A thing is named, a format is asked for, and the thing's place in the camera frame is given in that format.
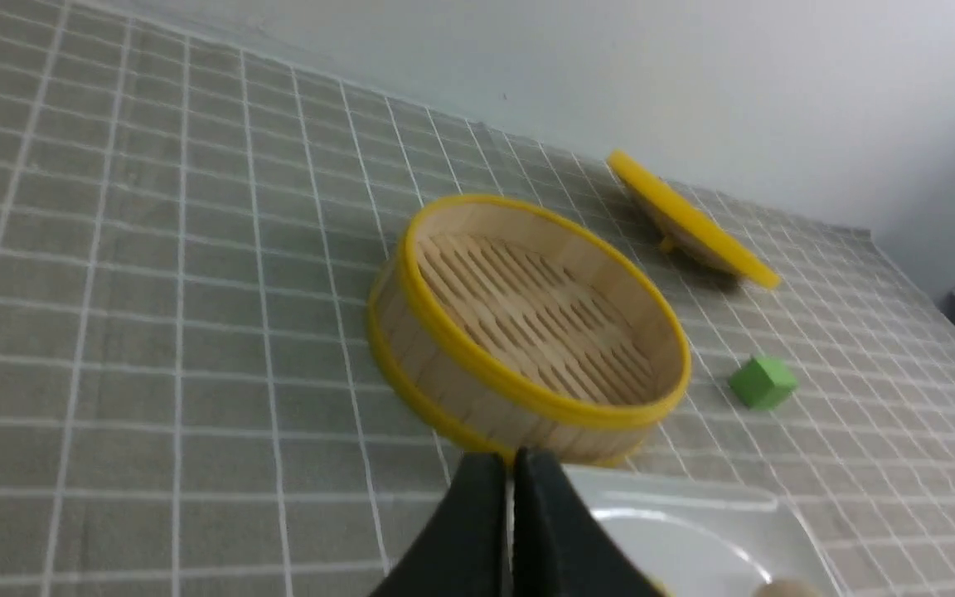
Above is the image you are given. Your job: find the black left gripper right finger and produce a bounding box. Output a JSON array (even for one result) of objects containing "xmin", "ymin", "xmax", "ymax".
[{"xmin": 514, "ymin": 447, "xmax": 666, "ymax": 596}]

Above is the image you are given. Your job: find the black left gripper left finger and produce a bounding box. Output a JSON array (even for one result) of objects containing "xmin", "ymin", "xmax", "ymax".
[{"xmin": 372, "ymin": 453, "xmax": 507, "ymax": 596}]

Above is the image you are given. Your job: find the white square plate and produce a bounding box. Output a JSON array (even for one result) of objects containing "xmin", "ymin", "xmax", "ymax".
[{"xmin": 565, "ymin": 465, "xmax": 842, "ymax": 596}]

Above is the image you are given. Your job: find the bamboo steamer basket yellow rim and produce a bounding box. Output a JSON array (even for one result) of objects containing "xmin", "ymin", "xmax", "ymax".
[{"xmin": 366, "ymin": 194, "xmax": 692, "ymax": 466}]

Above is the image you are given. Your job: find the green cube block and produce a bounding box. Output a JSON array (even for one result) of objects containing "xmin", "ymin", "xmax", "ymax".
[{"xmin": 728, "ymin": 356, "xmax": 799, "ymax": 411}]

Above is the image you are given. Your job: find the yellow rimmed bamboo steamer lid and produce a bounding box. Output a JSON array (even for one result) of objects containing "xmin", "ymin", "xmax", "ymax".
[{"xmin": 606, "ymin": 150, "xmax": 781, "ymax": 289}]

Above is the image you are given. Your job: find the grey checked tablecloth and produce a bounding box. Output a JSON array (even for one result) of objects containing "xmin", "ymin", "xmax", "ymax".
[{"xmin": 0, "ymin": 1, "xmax": 955, "ymax": 596}]

